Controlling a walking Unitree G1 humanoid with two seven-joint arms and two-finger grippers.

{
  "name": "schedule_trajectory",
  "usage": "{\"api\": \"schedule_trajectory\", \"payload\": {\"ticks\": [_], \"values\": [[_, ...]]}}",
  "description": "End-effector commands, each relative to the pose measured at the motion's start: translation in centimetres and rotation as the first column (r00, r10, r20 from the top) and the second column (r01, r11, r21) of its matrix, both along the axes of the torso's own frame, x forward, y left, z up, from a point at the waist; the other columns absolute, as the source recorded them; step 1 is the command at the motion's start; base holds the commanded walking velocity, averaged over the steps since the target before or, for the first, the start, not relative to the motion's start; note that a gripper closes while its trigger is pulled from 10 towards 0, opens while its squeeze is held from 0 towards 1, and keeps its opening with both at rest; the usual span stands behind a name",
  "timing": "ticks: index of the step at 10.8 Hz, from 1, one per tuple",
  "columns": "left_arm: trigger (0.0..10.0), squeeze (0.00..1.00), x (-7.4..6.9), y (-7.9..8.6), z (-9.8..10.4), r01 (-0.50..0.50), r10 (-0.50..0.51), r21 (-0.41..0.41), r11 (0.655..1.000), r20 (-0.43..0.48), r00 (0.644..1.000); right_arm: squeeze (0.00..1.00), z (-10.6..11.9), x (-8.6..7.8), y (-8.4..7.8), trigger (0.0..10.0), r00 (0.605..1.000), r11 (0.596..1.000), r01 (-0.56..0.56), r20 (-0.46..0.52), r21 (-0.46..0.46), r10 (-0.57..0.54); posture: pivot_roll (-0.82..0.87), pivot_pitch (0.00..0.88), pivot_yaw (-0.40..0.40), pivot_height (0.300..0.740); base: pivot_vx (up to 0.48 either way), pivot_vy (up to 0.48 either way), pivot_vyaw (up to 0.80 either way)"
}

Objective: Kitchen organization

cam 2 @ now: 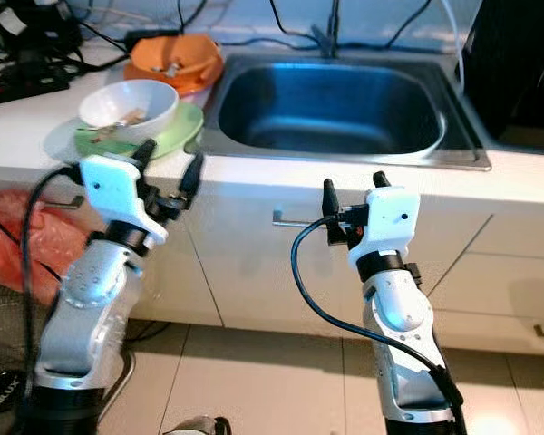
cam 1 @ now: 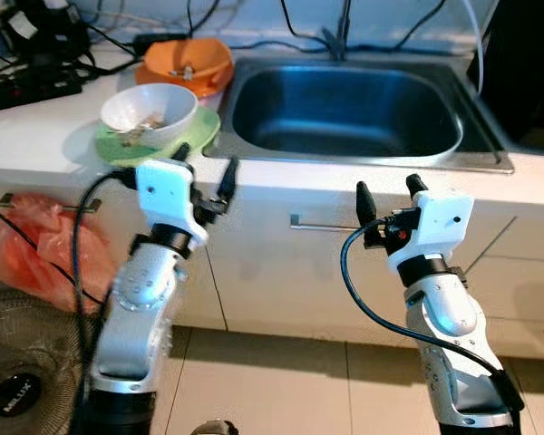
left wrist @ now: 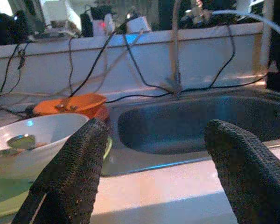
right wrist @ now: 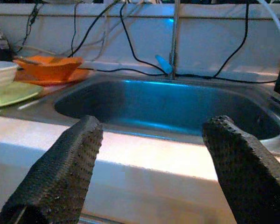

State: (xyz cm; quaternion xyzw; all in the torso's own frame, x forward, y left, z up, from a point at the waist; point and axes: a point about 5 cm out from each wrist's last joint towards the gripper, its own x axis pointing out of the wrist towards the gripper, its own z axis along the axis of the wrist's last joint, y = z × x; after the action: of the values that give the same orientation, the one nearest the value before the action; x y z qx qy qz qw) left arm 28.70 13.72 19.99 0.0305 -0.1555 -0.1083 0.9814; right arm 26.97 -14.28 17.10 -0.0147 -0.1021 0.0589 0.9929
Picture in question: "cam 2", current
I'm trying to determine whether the white bowl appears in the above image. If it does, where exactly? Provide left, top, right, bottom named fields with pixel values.
left=78, top=79, right=180, bottom=144

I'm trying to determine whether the white kitchen cabinet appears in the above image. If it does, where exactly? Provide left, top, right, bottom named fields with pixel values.
left=0, top=168, right=544, bottom=363

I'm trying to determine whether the green plate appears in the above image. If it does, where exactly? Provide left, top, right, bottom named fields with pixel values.
left=74, top=101, right=206, bottom=162

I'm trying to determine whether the stainless steel sink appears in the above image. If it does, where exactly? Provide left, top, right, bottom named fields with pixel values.
left=199, top=53, right=492, bottom=171

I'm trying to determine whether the orange plastic bowl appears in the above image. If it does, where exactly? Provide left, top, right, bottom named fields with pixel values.
left=124, top=34, right=225, bottom=96

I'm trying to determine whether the small black power adapter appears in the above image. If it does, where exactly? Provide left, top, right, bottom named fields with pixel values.
left=124, top=29, right=182, bottom=51

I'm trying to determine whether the black power strip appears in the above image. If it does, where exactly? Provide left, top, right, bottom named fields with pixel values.
left=0, top=68, right=73, bottom=105

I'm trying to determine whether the grey metal faucet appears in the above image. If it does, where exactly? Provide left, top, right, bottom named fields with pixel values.
left=313, top=0, right=345, bottom=60

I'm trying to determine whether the red plastic bag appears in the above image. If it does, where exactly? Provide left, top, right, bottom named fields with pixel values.
left=0, top=188, right=92, bottom=305

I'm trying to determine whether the black electronic device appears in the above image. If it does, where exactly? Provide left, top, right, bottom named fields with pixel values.
left=0, top=0, right=83, bottom=55

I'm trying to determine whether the black appliance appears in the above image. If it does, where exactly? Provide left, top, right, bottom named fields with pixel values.
left=462, top=0, right=544, bottom=150

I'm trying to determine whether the black floor fan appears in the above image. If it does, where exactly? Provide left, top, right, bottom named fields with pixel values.
left=0, top=285, right=137, bottom=435

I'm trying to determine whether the long metal drawer handle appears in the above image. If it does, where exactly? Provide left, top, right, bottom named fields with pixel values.
left=272, top=210, right=329, bottom=227

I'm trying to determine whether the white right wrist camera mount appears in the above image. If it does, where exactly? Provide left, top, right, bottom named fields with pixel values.
left=347, top=186, right=423, bottom=271

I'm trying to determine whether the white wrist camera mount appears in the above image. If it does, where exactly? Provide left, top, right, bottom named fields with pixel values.
left=347, top=186, right=423, bottom=271
left=77, top=154, right=155, bottom=246

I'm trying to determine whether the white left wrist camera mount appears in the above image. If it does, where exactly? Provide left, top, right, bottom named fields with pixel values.
left=77, top=154, right=155, bottom=246

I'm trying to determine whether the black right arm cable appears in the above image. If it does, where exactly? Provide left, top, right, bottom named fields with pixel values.
left=290, top=216, right=465, bottom=409

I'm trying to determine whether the metal handle holding bag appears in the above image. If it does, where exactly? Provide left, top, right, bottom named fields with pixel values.
left=0, top=188, right=83, bottom=209

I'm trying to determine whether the brown handled utensil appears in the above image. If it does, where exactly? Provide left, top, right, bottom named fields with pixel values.
left=165, top=59, right=189, bottom=80

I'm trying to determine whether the white water hose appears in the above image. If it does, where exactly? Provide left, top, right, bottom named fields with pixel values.
left=440, top=0, right=468, bottom=92

